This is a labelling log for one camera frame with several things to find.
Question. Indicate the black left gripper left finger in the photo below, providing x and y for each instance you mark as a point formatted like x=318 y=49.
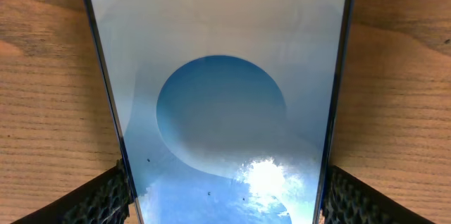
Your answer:
x=103 y=200

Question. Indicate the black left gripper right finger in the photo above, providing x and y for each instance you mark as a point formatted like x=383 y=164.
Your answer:
x=348 y=200

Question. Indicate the blue Galaxy smartphone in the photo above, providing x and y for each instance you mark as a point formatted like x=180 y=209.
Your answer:
x=224 y=109

